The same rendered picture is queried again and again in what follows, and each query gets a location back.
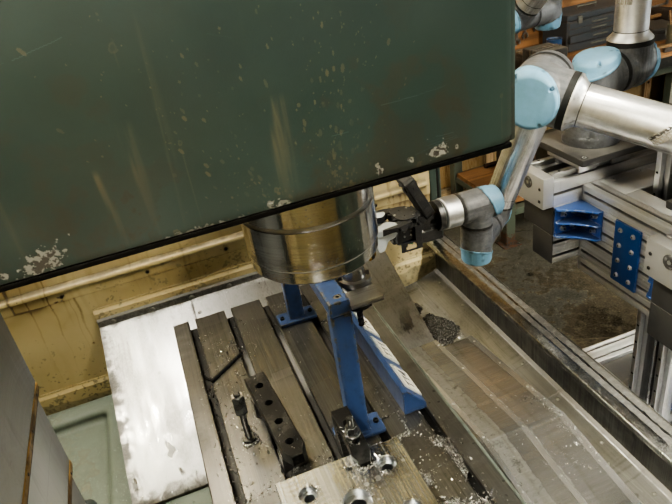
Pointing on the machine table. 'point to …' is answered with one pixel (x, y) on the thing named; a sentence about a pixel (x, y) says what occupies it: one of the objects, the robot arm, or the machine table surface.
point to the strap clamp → (350, 437)
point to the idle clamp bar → (291, 458)
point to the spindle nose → (314, 240)
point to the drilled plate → (412, 480)
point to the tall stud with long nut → (242, 416)
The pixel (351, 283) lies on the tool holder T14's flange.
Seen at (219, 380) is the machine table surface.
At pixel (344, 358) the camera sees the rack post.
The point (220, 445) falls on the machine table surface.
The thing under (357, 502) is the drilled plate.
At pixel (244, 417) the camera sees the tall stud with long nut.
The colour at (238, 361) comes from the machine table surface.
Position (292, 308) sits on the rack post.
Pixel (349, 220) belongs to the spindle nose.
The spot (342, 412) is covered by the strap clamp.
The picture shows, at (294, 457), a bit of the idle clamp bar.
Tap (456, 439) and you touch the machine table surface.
